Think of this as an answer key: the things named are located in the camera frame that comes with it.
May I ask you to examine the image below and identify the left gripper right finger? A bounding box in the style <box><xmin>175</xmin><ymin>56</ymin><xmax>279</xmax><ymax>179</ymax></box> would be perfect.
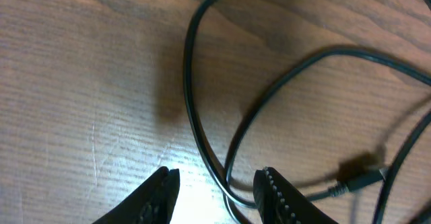
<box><xmin>253</xmin><ymin>167</ymin><xmax>337</xmax><ymax>224</ymax></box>

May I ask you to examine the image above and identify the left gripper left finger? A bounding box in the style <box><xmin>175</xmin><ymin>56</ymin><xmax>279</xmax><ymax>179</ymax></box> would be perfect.
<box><xmin>94</xmin><ymin>166</ymin><xmax>180</xmax><ymax>224</ymax></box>

